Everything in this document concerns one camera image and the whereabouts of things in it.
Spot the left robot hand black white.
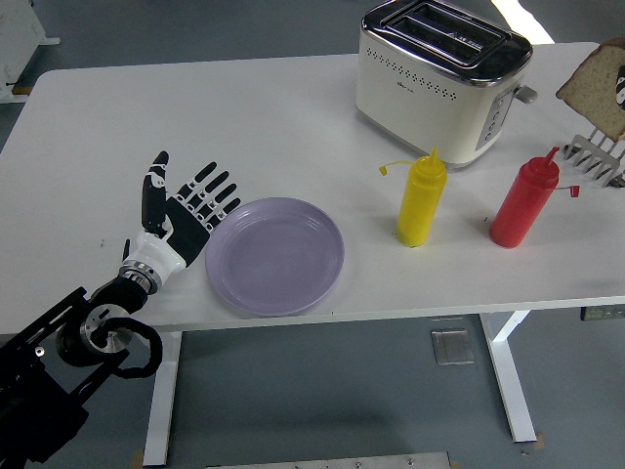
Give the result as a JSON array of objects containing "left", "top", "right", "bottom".
[{"left": 127, "top": 150, "right": 244, "bottom": 283}]

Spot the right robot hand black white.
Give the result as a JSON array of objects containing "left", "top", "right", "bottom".
[{"left": 612, "top": 63, "right": 625, "bottom": 112}]

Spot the bread slice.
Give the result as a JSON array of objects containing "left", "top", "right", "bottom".
[{"left": 555, "top": 41, "right": 625, "bottom": 143}]

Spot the purple plate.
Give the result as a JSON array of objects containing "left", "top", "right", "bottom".
[{"left": 204, "top": 196, "right": 346, "bottom": 318}]

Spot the cream and chrome toaster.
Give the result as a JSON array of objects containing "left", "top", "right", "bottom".
[{"left": 354, "top": 0, "right": 538, "bottom": 171}]

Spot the silver toast rack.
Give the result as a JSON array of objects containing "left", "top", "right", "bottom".
[{"left": 561, "top": 129, "right": 625, "bottom": 190}]

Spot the red squeeze bottle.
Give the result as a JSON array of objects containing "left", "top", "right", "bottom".
[{"left": 489, "top": 146, "right": 582, "bottom": 249}]

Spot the white table leg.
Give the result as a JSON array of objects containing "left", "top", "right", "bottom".
[
  {"left": 478, "top": 311, "right": 538, "bottom": 445},
  {"left": 136, "top": 330, "right": 185, "bottom": 467}
]

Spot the table height control panel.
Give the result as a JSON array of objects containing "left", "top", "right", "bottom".
[{"left": 579, "top": 306, "right": 625, "bottom": 322}]

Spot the yellow squeeze bottle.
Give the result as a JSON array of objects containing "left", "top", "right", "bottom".
[{"left": 378, "top": 147, "right": 448, "bottom": 248}]

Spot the white equipment cabinet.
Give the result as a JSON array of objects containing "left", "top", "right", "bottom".
[{"left": 0, "top": 0, "right": 61, "bottom": 105}]

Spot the metal floor socket cover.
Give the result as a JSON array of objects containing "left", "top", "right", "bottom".
[{"left": 430, "top": 329, "right": 475, "bottom": 366}]

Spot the grey metal base plate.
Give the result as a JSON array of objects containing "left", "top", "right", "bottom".
[{"left": 204, "top": 450, "right": 453, "bottom": 469}]

